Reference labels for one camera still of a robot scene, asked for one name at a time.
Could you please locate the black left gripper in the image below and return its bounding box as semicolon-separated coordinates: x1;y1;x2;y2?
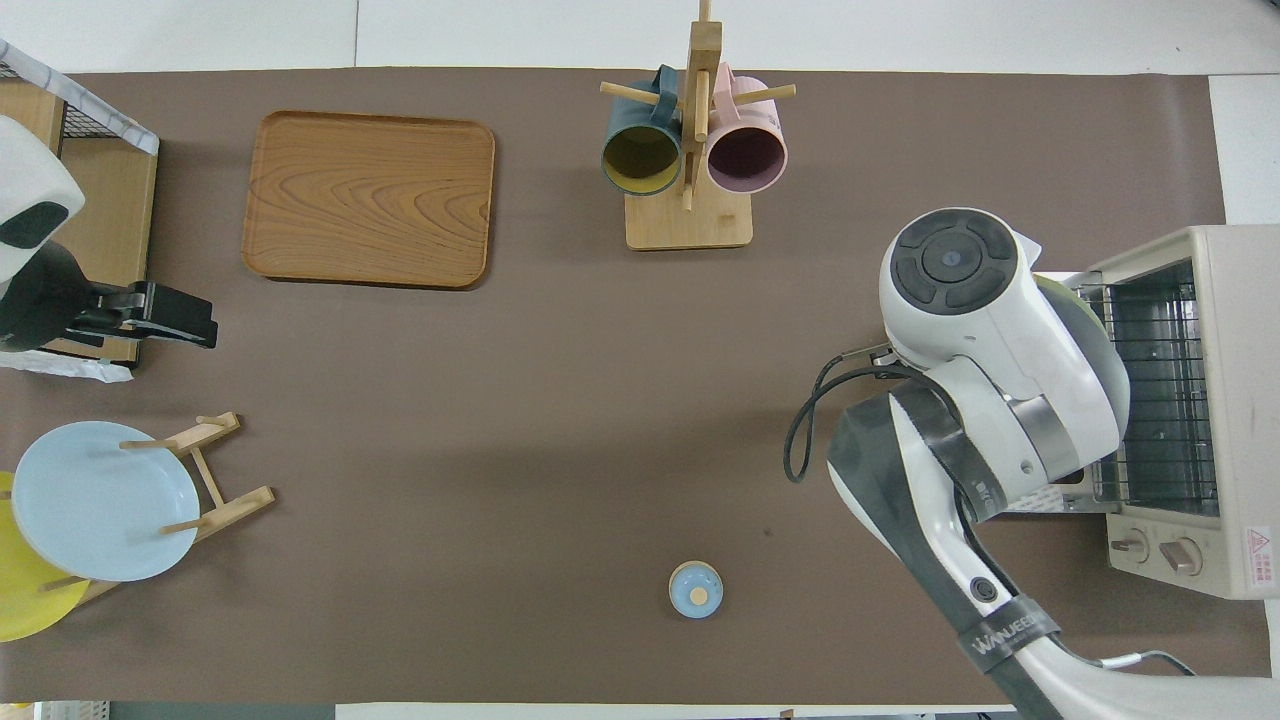
68;283;219;351

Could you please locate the light green plate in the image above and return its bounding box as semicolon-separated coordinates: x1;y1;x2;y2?
1034;274;1120;363

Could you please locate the beige toaster oven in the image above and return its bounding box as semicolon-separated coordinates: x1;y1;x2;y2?
1060;224;1280;601

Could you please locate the wooden step shelf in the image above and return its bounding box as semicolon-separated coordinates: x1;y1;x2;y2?
0;80;159;363

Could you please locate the wooden plate rack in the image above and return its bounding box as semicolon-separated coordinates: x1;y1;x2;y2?
40;411;277;607

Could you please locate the light blue plate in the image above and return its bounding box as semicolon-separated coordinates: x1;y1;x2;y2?
11;420;202;583

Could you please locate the brown wooden tray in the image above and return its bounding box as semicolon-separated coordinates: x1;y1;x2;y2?
241;110;497;291

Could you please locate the yellow plate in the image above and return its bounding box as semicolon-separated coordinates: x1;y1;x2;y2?
0;470;92;643

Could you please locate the brown table mat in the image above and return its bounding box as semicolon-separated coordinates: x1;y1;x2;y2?
0;68;1277;707

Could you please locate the dark blue mug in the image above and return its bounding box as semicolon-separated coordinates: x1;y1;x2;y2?
600;65;687;198

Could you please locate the wooden mug tree stand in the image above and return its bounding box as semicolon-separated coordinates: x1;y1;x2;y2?
599;0;798;251

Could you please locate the pink mug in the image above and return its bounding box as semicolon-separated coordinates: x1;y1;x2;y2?
704;62;790;196

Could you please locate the black wire basket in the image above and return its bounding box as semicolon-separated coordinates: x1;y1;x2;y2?
0;38;161;383

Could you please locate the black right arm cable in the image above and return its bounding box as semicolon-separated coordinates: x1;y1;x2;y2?
783;344;906;485

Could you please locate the metal oven wire rack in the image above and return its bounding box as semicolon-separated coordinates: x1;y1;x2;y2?
1077;283;1222;507

